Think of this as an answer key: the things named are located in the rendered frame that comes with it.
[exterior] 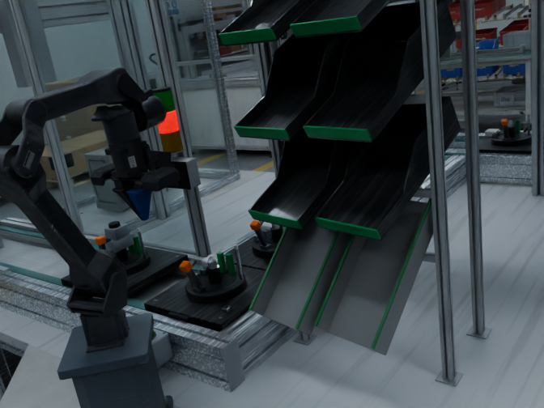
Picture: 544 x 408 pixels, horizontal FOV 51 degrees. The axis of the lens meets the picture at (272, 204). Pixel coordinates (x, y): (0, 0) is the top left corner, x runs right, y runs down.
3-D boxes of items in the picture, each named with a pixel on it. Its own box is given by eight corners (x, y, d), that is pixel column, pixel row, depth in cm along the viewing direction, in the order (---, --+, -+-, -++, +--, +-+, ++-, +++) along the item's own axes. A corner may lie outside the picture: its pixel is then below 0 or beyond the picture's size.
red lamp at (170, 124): (168, 133, 139) (164, 113, 138) (155, 133, 142) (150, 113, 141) (183, 128, 143) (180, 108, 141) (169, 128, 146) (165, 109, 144)
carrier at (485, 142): (537, 156, 199) (537, 121, 195) (467, 155, 213) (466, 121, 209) (553, 138, 216) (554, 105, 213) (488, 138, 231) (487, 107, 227)
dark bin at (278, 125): (290, 141, 95) (270, 105, 91) (239, 137, 104) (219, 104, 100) (377, 44, 107) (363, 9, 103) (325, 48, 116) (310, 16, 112)
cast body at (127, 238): (116, 253, 148) (109, 228, 146) (104, 251, 151) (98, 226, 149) (140, 240, 155) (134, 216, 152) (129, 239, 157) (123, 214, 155)
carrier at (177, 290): (223, 333, 117) (212, 278, 113) (145, 311, 132) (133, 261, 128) (290, 282, 135) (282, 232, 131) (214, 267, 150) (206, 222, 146)
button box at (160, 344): (149, 375, 116) (142, 349, 114) (87, 350, 128) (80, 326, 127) (174, 357, 121) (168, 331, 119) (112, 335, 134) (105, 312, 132)
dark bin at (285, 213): (302, 231, 100) (284, 200, 96) (252, 219, 109) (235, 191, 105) (384, 129, 112) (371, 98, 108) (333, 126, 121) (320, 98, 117)
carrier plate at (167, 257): (119, 302, 138) (117, 294, 138) (61, 285, 153) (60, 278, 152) (189, 261, 156) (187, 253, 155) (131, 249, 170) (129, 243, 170)
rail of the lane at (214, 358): (231, 393, 113) (221, 345, 110) (1, 307, 167) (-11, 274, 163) (248, 376, 117) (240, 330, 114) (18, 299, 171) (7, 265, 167)
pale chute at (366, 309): (386, 356, 96) (372, 348, 93) (327, 332, 105) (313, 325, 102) (444, 206, 102) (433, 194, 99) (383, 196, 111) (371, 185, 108)
